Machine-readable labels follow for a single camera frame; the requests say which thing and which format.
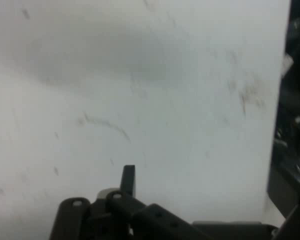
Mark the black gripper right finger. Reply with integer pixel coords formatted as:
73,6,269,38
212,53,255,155
274,191,300,240

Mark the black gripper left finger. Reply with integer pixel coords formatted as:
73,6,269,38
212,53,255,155
49,164,211,240

